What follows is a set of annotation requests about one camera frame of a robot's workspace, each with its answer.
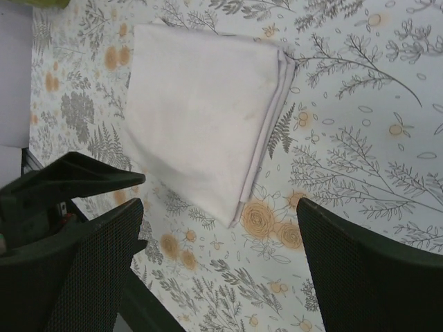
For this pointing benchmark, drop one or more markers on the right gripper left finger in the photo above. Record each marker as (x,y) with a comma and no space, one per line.
(74,280)

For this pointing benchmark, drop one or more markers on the white t shirt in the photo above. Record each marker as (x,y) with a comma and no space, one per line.
(200,111)

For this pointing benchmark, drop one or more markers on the olive green plastic bin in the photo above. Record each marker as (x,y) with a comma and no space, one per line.
(48,3)

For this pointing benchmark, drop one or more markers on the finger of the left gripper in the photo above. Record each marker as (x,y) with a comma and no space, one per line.
(30,205)

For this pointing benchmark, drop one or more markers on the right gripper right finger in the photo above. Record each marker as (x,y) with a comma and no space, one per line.
(365,281)

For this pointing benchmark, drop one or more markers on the floral patterned table mat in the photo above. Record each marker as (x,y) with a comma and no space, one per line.
(360,133)

